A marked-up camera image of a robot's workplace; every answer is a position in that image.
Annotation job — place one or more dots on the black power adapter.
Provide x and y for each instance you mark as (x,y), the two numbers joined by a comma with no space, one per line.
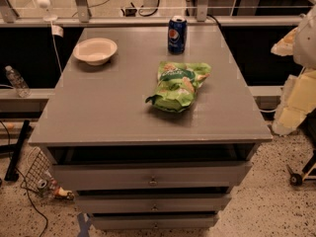
(129,11)

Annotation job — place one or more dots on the wire mesh basket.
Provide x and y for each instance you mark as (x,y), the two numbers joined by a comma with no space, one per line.
(39,170)

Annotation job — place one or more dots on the middle grey drawer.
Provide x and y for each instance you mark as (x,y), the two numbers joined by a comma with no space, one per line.
(153,203)

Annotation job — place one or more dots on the small white desk lamp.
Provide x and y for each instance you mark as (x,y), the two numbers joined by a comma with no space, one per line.
(45,5)

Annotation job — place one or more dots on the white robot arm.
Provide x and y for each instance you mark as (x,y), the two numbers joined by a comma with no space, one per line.
(298,97)

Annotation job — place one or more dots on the grey drawer cabinet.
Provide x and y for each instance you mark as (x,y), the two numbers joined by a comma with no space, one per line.
(98,115)

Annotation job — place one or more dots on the green rice chip bag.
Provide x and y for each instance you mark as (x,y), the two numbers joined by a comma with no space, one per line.
(177,85)

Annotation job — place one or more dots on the black caster wheel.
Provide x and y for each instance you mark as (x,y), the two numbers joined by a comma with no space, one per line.
(295,178)

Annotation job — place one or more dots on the black metal stand leg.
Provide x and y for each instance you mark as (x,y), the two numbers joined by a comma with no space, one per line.
(11,174)

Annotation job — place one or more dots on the white paper bowl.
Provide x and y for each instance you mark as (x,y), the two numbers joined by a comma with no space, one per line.
(96,51)

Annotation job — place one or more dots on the clear plastic water bottle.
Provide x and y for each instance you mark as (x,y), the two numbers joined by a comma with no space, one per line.
(17,81)

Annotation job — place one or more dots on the top grey drawer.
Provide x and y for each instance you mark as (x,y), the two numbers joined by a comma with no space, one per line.
(135,177)

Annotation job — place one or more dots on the grey drawer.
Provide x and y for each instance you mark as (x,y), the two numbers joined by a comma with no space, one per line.
(154,221)
(153,203)
(135,177)

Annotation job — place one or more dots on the bottom grey drawer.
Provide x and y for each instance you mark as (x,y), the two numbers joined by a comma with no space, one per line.
(154,221)

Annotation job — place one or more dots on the blue pepsi can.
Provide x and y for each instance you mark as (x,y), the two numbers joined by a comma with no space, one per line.
(177,34)

